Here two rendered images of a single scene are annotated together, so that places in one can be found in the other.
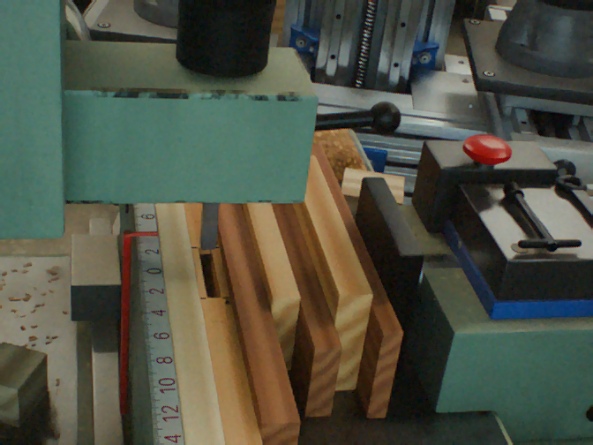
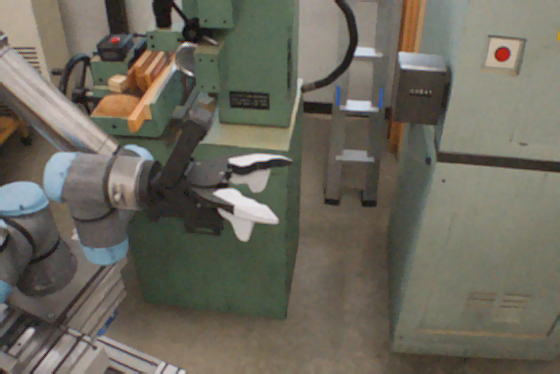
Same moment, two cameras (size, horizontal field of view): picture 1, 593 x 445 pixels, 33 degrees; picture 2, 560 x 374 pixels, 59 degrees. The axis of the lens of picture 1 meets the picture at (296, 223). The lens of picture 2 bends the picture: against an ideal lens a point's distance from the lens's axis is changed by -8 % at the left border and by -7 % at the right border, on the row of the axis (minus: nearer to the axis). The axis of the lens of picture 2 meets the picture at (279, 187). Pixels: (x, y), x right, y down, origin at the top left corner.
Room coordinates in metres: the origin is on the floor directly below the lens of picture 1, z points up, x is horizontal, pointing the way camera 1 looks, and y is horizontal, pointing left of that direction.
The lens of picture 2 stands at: (1.78, 0.96, 1.69)
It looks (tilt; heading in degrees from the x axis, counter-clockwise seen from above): 39 degrees down; 203
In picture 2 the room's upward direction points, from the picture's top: straight up
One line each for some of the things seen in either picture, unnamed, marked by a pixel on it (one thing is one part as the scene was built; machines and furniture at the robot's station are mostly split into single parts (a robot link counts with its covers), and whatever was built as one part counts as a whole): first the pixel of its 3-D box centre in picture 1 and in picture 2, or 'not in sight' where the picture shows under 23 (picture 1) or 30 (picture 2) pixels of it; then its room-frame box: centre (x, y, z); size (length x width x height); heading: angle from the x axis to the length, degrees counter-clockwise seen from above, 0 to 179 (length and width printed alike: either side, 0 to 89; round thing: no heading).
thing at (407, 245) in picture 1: (426, 275); (133, 55); (0.51, -0.08, 0.95); 0.09 x 0.07 x 0.09; 14
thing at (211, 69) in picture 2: not in sight; (211, 66); (0.62, 0.27, 1.02); 0.09 x 0.07 x 0.12; 15
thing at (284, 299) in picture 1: (261, 260); (156, 69); (0.54, 0.02, 0.93); 0.16 x 0.02 x 0.06; 14
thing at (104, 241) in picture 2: not in sight; (104, 221); (1.33, 0.47, 1.12); 0.11 x 0.08 x 0.11; 15
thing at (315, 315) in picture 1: (289, 275); (152, 68); (0.53, 0.00, 0.93); 0.21 x 0.02 x 0.05; 14
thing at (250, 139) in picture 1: (181, 132); (171, 39); (0.51, 0.07, 1.03); 0.14 x 0.07 x 0.09; 105
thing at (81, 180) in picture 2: not in sight; (85, 180); (1.35, 0.47, 1.21); 0.11 x 0.08 x 0.09; 105
